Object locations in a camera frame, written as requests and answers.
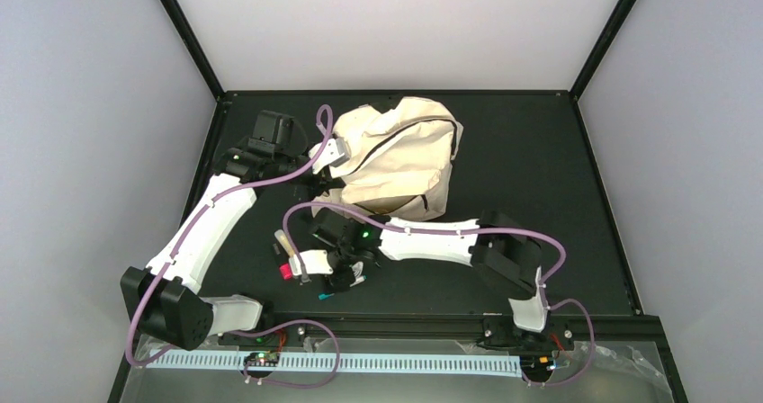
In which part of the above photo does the pink and black highlighter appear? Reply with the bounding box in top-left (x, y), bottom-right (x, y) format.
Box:
top-left (272, 243), bottom-right (293, 280)

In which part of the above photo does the cream canvas backpack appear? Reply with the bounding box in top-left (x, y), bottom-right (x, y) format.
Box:
top-left (315, 96), bottom-right (463, 221)

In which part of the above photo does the white charger with cable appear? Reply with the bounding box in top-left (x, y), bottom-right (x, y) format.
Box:
top-left (350, 262), bottom-right (366, 287)

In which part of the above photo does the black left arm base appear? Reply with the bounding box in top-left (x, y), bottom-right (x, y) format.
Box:
top-left (217, 313), bottom-right (307, 350)

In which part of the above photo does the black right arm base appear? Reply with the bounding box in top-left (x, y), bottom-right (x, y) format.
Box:
top-left (477, 316), bottom-right (574, 355)

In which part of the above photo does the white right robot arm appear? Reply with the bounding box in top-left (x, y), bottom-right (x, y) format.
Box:
top-left (289, 209), bottom-right (549, 348)

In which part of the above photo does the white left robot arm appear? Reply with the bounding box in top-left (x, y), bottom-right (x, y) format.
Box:
top-left (120, 104), bottom-right (337, 355)

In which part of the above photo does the yellow highlighter pen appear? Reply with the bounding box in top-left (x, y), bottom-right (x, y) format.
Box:
top-left (274, 229), bottom-right (296, 262)

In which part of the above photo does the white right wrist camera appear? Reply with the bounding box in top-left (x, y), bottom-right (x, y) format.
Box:
top-left (288, 249), bottom-right (334, 278)

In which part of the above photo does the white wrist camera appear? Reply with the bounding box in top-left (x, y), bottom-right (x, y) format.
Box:
top-left (288, 249), bottom-right (334, 278)
top-left (312, 137), bottom-right (350, 174)

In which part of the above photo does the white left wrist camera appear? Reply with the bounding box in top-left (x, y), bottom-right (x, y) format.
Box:
top-left (312, 137), bottom-right (350, 174)

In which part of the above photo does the light blue slotted cable duct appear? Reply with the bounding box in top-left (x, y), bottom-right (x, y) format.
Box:
top-left (148, 350), bottom-right (522, 378)

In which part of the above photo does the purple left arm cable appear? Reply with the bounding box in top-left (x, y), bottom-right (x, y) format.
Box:
top-left (125, 104), bottom-right (341, 390)

